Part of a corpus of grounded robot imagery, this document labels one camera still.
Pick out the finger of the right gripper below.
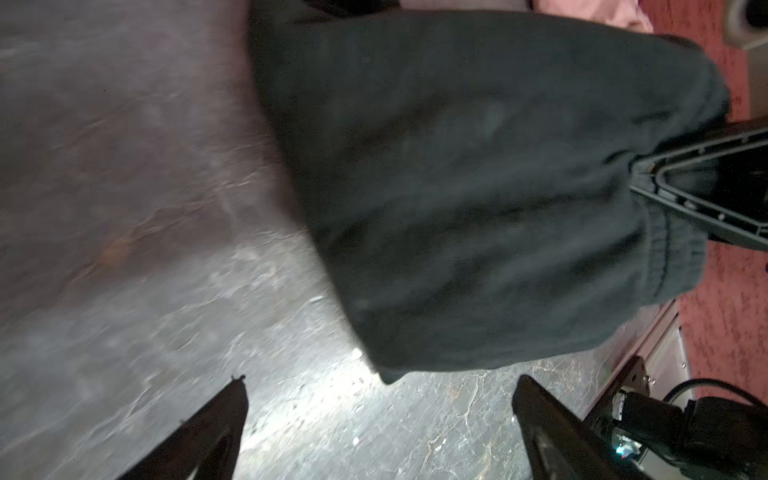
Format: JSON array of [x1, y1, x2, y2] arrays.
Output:
[[629, 117, 767, 252]]

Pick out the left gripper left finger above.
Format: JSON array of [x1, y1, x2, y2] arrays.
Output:
[[120, 377, 248, 480]]

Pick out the black shorts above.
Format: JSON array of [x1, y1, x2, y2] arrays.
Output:
[[249, 1, 730, 384]]

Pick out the pink shorts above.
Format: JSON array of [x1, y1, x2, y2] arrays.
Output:
[[398, 0, 655, 34]]

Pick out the aluminium front rail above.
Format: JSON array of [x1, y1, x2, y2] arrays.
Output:
[[581, 299, 697, 475]]

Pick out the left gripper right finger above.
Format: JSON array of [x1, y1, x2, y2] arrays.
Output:
[[511, 375, 647, 480]]

